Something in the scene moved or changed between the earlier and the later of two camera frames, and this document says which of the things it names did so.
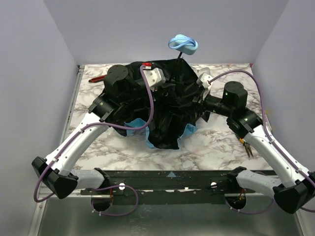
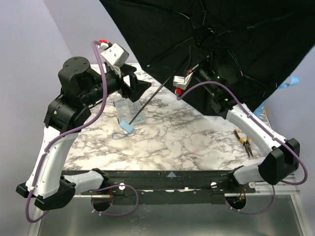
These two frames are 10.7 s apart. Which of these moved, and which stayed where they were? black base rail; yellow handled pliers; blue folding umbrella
Moved: blue folding umbrella
Stayed: yellow handled pliers; black base rail
